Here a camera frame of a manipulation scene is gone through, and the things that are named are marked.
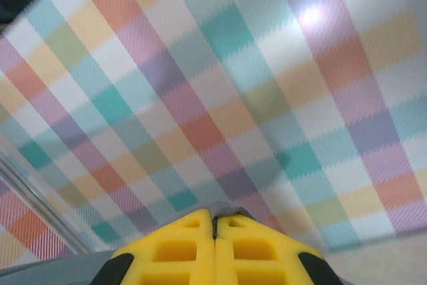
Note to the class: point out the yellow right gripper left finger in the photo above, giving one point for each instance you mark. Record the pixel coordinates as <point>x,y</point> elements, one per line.
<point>173,251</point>

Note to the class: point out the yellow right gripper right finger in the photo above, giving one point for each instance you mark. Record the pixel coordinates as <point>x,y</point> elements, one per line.
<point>253,251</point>

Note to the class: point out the grey t-shirt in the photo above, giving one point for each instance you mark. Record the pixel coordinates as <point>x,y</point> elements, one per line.
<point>50,271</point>

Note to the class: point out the left aluminium frame post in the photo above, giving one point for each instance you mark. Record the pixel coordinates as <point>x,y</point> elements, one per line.
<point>40,205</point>

